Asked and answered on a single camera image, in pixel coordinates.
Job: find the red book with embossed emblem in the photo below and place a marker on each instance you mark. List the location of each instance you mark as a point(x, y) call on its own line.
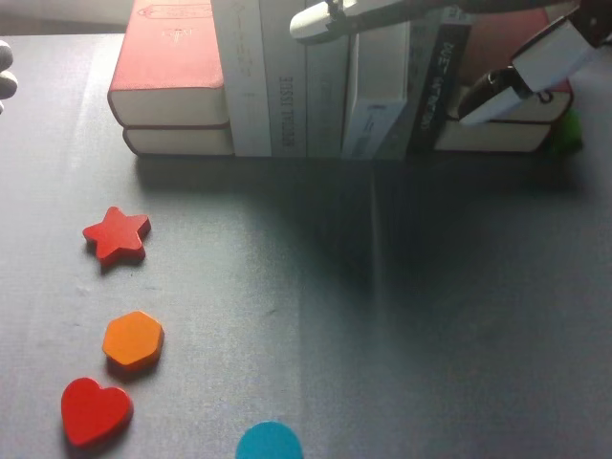
point(167, 52)

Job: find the red heart block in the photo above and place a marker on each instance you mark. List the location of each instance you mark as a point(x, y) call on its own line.
point(94, 411)

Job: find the grey spine book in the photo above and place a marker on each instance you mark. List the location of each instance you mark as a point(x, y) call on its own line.
point(416, 72)

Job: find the orange hexagon block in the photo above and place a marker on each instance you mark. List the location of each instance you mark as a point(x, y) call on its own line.
point(133, 342)

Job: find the Fashion India photo book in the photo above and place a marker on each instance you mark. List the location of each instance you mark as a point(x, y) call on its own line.
point(380, 72)

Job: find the white Special Issue book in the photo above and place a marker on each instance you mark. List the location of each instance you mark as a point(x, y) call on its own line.
point(286, 95)

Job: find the green block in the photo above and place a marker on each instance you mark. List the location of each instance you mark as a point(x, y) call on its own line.
point(568, 131)

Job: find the white plain spine book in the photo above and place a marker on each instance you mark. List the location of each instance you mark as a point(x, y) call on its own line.
point(327, 95)

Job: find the red star block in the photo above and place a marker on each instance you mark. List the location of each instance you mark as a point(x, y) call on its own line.
point(117, 234)

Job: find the black spine book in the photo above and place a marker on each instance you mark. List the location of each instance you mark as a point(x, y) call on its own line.
point(437, 91)

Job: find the grey table cloth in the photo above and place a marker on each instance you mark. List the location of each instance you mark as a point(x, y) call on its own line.
point(382, 334)

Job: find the blue disc block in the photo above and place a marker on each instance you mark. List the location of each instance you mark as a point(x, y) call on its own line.
point(270, 442)

